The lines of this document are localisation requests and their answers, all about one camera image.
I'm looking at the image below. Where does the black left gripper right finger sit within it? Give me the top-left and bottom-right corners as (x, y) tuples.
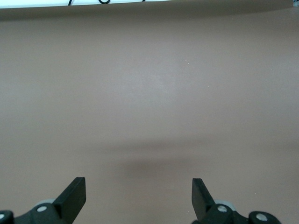
(191, 178), (284, 224)

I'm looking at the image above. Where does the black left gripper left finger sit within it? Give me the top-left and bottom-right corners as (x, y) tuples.
(0, 176), (86, 224)

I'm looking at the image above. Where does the brown table mat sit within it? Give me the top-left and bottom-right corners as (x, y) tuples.
(0, 0), (299, 224)

